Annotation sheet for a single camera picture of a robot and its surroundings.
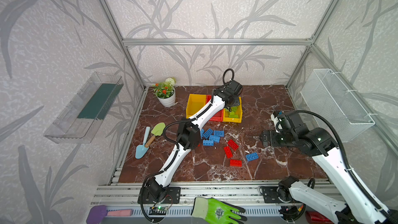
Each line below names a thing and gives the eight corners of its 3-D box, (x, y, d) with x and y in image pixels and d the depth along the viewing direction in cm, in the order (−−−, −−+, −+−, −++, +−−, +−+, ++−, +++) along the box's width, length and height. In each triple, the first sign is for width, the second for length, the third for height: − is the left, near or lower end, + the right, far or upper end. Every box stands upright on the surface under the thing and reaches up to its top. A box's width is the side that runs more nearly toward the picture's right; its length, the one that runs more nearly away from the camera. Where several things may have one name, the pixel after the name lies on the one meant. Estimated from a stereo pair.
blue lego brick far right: (247, 161, 86) (248, 159, 85) (245, 155, 89) (246, 154, 87) (257, 158, 87) (258, 157, 86) (255, 153, 89) (256, 151, 88)
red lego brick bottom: (230, 166, 85) (230, 165, 83) (229, 160, 87) (230, 159, 85) (241, 166, 85) (242, 165, 83) (240, 160, 87) (241, 159, 85)
